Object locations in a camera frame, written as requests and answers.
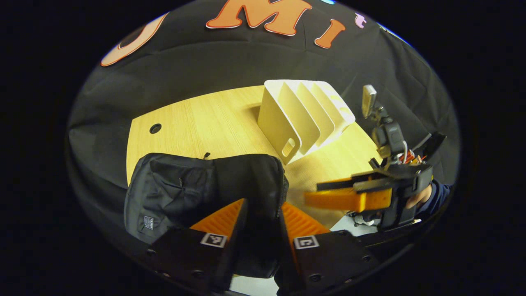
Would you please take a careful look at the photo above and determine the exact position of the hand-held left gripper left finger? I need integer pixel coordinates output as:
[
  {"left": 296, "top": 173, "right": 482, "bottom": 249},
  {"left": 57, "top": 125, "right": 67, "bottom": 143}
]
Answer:
[{"left": 148, "top": 198, "right": 250, "bottom": 293}]

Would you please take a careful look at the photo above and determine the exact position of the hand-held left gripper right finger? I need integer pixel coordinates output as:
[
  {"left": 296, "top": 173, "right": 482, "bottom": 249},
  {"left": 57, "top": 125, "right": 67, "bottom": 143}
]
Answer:
[{"left": 273, "top": 201, "right": 381, "bottom": 296}]

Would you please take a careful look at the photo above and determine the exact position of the black schoolbag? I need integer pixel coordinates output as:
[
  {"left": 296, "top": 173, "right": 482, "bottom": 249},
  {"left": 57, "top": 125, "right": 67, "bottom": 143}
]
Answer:
[{"left": 124, "top": 152, "right": 291, "bottom": 280}]

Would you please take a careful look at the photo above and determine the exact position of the white bookshelf organizer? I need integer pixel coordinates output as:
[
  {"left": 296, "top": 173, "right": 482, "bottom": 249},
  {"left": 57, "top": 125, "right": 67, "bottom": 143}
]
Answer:
[{"left": 258, "top": 79, "right": 356, "bottom": 165}]

